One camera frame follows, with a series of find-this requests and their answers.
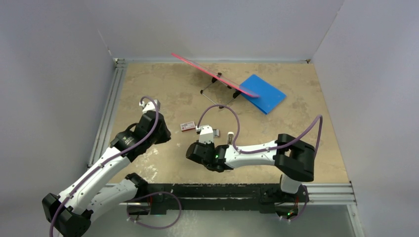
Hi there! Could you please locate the staple box tray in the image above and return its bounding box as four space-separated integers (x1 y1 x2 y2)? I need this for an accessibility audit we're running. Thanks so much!
213 129 220 137

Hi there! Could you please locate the long white stapler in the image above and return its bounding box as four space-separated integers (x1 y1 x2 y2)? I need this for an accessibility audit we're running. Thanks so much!
227 132 235 145

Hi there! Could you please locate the red white staple box sleeve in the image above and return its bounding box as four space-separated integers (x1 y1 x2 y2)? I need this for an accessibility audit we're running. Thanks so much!
180 121 196 132

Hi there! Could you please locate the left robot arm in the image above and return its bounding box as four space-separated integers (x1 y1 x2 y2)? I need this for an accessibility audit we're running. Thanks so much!
42 110 170 237

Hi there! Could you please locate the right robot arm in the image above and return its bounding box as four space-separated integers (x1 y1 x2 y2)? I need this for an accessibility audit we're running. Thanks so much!
186 134 316 201

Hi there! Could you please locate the black base bar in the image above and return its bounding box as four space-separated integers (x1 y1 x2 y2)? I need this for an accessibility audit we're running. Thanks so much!
132 183 309 215

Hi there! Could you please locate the pink board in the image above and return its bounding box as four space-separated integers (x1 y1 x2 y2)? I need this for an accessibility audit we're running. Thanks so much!
171 53 260 98

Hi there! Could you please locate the blue folder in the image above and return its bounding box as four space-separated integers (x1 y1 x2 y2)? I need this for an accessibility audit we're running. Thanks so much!
239 75 286 115

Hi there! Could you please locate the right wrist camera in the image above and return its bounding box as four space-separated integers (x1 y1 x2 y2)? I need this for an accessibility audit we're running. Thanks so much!
196 125 214 144

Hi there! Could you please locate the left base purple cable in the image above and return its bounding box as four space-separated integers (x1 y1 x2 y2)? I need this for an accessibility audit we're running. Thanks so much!
126 190 182 230

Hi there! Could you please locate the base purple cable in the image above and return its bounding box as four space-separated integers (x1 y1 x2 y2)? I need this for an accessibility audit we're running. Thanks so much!
126 190 182 230
280 185 310 223

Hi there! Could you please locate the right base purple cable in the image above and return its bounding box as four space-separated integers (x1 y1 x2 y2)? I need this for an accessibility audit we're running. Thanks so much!
280 185 310 223

